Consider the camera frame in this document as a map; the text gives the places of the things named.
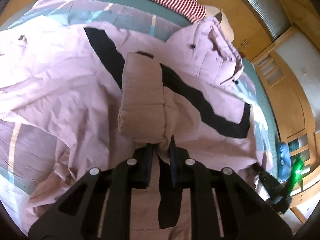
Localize blue plush toy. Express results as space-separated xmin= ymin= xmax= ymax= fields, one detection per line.
xmin=277 ymin=142 xmax=291 ymax=181

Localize wooden headboard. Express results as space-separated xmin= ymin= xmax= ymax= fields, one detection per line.
xmin=252 ymin=27 xmax=319 ymax=223

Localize patchwork pink duvet cover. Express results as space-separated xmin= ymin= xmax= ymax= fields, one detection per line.
xmin=0 ymin=0 xmax=276 ymax=233

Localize green bed sheet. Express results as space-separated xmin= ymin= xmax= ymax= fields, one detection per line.
xmin=1 ymin=0 xmax=276 ymax=186

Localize wooden wardrobe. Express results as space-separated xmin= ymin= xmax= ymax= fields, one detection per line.
xmin=195 ymin=0 xmax=291 ymax=61

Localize striped plush doll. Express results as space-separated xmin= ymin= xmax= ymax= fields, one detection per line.
xmin=150 ymin=0 xmax=234 ymax=42

